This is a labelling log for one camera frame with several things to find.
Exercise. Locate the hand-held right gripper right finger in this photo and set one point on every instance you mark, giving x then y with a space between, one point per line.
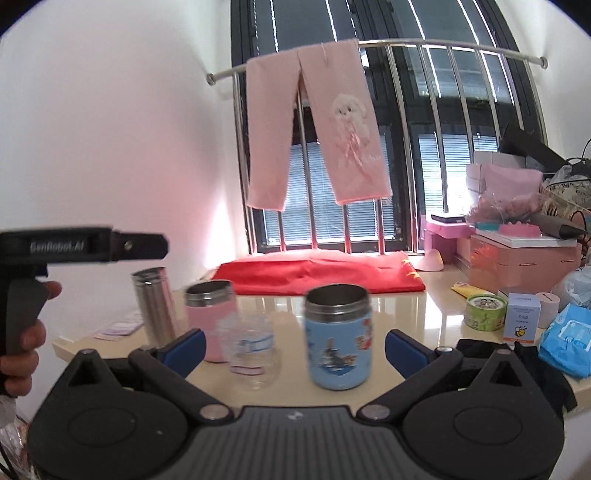
406 351

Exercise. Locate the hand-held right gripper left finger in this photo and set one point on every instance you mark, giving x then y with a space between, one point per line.
184 351

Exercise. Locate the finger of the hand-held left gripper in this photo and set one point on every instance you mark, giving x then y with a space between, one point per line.
141 247

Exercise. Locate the clear plastic cup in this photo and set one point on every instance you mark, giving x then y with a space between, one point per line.
254 355

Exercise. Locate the pink steel cup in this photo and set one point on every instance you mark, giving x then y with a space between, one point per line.
210 314

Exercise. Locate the plain steel cup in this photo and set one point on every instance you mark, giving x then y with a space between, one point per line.
154 304

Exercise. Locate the blue cartoon steel cup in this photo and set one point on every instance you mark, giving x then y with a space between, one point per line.
339 346

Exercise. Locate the person's left hand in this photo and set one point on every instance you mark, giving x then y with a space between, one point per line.
18 371

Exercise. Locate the paper cards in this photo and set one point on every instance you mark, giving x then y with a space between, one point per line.
117 328

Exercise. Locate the yellow packet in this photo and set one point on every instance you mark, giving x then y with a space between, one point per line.
466 290

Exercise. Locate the green round tin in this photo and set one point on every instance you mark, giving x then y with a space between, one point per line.
485 314

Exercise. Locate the pink shell-shaped object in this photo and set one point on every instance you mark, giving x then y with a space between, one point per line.
429 263

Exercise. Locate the red cloth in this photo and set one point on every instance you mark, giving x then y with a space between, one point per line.
323 277

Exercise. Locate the small pink box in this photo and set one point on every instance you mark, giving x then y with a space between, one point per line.
443 240

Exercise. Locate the small white box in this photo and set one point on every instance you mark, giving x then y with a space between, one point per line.
522 318

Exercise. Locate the small black device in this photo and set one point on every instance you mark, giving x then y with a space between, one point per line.
449 218

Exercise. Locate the large pink box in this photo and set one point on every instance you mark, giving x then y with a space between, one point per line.
521 267

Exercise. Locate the black cloth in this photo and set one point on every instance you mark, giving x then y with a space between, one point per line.
549 383

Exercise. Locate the white round jar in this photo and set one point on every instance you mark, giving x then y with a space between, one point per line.
549 309

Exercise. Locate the blue wipes packet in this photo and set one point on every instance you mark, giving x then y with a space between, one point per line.
570 341

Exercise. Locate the pink toy brick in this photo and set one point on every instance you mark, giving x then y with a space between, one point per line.
519 230

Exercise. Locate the pink pants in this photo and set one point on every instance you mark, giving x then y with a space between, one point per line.
268 138

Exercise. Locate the metal drying rack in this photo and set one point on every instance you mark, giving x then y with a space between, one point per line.
238 106

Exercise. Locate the stack of white boxes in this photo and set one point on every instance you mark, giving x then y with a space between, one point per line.
478 175

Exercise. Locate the clear plastic bag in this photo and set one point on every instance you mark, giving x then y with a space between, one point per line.
11 434

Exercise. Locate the dark hair dryer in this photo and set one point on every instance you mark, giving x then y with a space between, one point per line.
551 224

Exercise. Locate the pink fabric bag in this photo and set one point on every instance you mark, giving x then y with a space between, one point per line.
510 184

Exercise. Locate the black framed window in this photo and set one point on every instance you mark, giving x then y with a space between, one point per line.
461 152

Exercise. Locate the black monitor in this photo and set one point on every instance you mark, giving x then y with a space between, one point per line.
531 147

